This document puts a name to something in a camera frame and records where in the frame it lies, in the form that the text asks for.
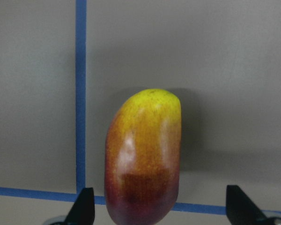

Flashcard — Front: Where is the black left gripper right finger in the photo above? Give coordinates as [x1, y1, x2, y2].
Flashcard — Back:
[226, 185, 272, 225]

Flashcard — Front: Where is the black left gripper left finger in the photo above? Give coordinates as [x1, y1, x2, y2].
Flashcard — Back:
[63, 187, 95, 225]

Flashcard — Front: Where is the red yellow mango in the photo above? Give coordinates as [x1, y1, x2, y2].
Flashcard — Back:
[104, 89, 182, 225]

